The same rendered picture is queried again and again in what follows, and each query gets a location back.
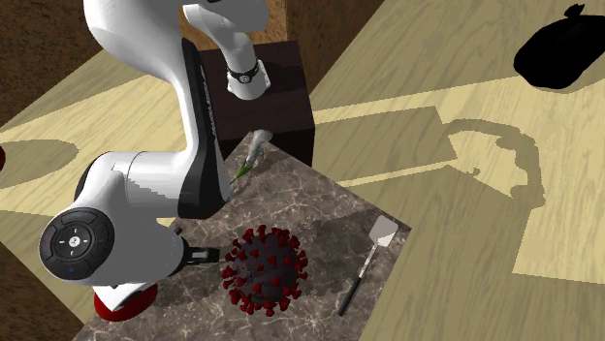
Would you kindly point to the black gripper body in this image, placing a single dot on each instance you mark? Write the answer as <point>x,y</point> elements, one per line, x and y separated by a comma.
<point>198,255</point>

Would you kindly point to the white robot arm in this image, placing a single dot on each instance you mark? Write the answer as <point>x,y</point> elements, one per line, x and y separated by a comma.
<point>142,184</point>

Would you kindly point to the grey ball with red spikes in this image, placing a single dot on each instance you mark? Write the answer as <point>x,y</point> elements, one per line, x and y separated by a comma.
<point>264,270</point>

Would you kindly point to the white flower with green stem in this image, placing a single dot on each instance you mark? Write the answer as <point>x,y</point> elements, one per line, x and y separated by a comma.
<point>255,148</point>

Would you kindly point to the dark brown robot stand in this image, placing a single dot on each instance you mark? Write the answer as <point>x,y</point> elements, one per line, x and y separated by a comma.
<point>283,108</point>

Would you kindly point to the dark red round object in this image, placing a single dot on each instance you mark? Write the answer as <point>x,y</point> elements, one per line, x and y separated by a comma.
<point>1,158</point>

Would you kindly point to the black lumpy object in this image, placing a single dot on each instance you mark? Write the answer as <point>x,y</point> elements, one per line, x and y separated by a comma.
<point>560,54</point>

